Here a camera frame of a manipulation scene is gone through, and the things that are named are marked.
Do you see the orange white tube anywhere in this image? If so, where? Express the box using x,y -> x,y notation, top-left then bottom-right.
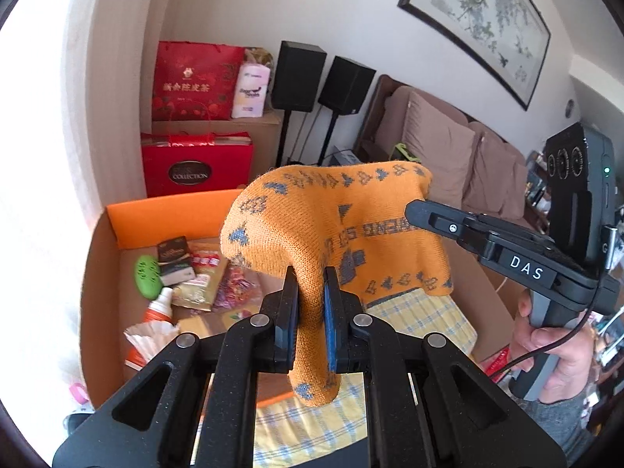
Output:
124,287 -> 179,371

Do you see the orange cardboard box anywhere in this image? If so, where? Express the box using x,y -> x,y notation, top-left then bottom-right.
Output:
78,188 -> 294,408

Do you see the bag of colourful rubber bands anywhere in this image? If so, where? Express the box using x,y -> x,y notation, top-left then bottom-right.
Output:
214,264 -> 260,310

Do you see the framed wall painting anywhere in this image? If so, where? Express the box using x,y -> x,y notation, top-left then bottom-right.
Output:
398,0 -> 551,109

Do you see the green egg-shaped deodorizer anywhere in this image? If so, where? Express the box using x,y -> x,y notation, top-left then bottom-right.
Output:
134,255 -> 163,300

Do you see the right black speaker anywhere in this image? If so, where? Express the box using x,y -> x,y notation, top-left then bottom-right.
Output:
317,56 -> 376,166

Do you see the person's right hand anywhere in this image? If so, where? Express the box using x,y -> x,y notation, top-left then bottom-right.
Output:
510,289 -> 594,404

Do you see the grey small box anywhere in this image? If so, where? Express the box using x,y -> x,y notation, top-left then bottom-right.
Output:
327,150 -> 361,166

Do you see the red chocolate gift bag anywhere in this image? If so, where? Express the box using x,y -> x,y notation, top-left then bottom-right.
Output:
141,132 -> 254,198

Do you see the white curtain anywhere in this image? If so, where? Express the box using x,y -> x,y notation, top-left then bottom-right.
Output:
0,0 -> 182,235

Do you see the black speaker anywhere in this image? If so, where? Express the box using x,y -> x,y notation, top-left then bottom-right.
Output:
317,56 -> 376,166
271,40 -> 327,167

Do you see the open brown cardboard box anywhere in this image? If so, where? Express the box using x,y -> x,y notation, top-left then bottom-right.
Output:
442,239 -> 525,362

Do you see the left black speaker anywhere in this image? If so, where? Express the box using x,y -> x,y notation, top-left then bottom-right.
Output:
271,40 -> 327,167

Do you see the brown sofa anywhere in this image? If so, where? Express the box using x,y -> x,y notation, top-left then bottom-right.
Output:
354,74 -> 537,230

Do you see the white tissue roll pack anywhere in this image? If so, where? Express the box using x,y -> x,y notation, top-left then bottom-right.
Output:
232,62 -> 271,119

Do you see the black tissue pack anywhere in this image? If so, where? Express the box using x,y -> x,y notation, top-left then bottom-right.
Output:
156,236 -> 196,287

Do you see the red tea gift bag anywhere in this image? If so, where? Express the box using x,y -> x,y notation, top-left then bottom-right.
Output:
151,41 -> 245,122

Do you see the gold foil pouch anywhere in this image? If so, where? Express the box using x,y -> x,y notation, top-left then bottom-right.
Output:
172,242 -> 229,312

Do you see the green portable radio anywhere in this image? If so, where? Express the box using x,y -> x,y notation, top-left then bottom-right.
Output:
389,143 -> 421,164

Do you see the orange knitted cloth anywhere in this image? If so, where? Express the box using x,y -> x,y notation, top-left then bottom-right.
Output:
220,161 -> 454,407

